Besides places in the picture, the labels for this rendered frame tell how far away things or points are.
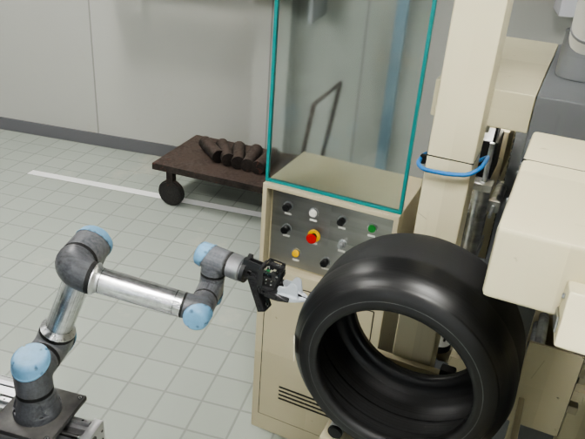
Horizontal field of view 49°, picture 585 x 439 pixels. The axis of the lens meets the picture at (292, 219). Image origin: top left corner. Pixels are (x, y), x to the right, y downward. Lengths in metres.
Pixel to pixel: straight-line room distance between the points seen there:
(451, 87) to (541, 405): 0.96
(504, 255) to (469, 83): 0.67
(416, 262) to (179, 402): 1.97
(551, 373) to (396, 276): 0.63
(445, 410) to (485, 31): 1.08
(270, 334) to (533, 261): 1.78
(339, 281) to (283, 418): 1.53
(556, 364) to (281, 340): 1.25
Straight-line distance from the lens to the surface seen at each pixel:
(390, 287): 1.57
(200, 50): 5.63
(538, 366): 2.01
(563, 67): 2.31
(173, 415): 3.28
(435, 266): 1.62
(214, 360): 3.57
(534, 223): 1.23
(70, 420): 2.36
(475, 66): 1.75
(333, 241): 2.52
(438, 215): 1.90
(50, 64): 6.40
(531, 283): 1.23
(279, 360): 2.88
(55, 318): 2.20
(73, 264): 1.91
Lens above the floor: 2.29
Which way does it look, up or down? 27 degrees down
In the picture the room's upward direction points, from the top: 4 degrees clockwise
